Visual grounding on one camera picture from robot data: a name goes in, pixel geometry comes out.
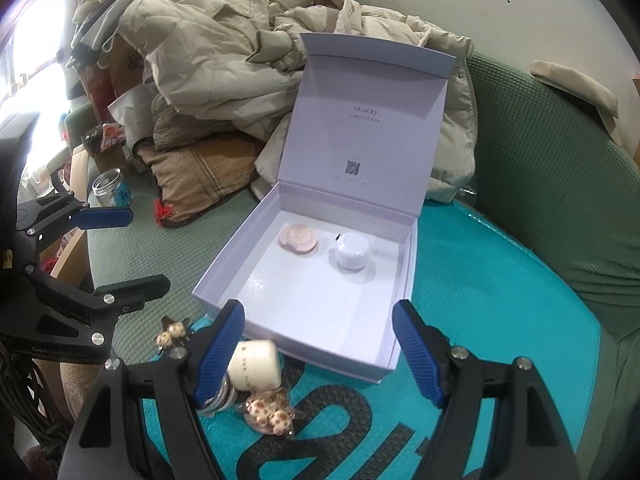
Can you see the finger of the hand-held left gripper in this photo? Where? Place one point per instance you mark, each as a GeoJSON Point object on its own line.
{"type": "Point", "coordinates": [105, 217]}
{"type": "Point", "coordinates": [135, 290]}

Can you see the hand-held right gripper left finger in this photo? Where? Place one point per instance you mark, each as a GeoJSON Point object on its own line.
{"type": "Point", "coordinates": [220, 355]}

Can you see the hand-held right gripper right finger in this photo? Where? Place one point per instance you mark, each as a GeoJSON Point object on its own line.
{"type": "Point", "coordinates": [417, 355]}

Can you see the cream cylindrical jar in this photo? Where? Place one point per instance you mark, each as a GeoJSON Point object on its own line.
{"type": "Point", "coordinates": [255, 365]}

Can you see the dark bear hair clip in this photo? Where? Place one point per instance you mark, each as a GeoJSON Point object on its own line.
{"type": "Point", "coordinates": [172, 332]}

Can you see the white hinged gift box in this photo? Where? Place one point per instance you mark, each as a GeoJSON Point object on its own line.
{"type": "Point", "coordinates": [360, 125]}

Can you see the glass jar with blue label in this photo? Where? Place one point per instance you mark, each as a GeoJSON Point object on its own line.
{"type": "Point", "coordinates": [110, 185]}

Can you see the teal bubble mailer mat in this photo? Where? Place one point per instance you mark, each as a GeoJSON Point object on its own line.
{"type": "Point", "coordinates": [475, 285]}

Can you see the brown plaid blanket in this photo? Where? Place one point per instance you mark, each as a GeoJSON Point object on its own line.
{"type": "Point", "coordinates": [200, 175]}

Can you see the white plastic bag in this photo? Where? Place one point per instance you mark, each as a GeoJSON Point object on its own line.
{"type": "Point", "coordinates": [127, 107]}

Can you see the brown fuzzy blanket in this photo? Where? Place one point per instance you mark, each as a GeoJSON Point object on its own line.
{"type": "Point", "coordinates": [75, 385]}

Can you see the small white round jar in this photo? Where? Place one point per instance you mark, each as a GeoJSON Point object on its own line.
{"type": "Point", "coordinates": [350, 254]}

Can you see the brown knit cloth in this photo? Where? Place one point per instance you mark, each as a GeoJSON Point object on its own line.
{"type": "Point", "coordinates": [200, 125]}

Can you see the pink round compact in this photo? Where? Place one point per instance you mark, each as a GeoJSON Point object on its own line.
{"type": "Point", "coordinates": [298, 240]}

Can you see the brown cardboard box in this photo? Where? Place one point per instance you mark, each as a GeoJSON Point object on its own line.
{"type": "Point", "coordinates": [120, 70]}

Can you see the grey garment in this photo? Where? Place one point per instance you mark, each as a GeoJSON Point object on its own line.
{"type": "Point", "coordinates": [107, 15]}

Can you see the beige puffer jacket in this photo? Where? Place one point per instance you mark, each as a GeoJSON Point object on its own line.
{"type": "Point", "coordinates": [200, 25]}

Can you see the green sofa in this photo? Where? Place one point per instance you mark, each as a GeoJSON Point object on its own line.
{"type": "Point", "coordinates": [550, 185]}

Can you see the beige cloth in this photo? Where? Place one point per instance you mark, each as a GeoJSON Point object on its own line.
{"type": "Point", "coordinates": [575, 85]}

